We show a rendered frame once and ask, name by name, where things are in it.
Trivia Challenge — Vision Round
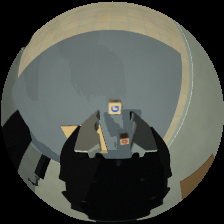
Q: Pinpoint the tan flat mat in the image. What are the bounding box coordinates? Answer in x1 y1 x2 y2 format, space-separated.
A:
61 124 108 153

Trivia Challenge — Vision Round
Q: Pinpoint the tan block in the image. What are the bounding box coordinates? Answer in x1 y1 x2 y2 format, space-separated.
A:
109 99 122 114
119 133 129 145

